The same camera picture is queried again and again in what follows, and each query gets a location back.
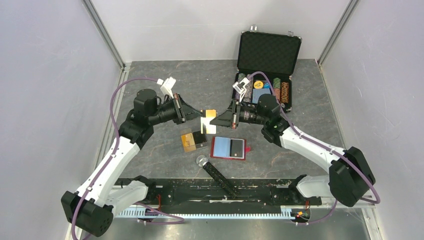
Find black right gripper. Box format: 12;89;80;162
210;98;268;129

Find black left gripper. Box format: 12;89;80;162
149;93;204;126

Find gold magnetic stripe card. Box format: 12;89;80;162
200;109;217;135

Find red leather card holder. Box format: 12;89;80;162
210;136;251;161

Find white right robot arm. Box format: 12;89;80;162
210;94;381;207

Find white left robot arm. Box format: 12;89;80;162
61;88;203;240

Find black VIP card stack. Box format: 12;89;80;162
192;130;209;149

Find blue playing card deck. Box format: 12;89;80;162
251;88;272;104

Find black microphone with silver grille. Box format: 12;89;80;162
196;155;240;198

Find yellow dealer button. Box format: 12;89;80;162
253;80;265;89

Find black poker chip case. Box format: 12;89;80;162
235;24;302;113

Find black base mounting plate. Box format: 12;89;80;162
124;178;323;215

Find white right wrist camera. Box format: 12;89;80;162
232;77;253;103

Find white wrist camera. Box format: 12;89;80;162
156;76;177;99
232;77;253;103

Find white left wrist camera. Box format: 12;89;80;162
156;76;177;99

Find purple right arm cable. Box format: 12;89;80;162
246;71;381;227

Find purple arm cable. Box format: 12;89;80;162
246;71;381;227
70;77;186;240

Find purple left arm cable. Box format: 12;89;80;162
70;77;186;240

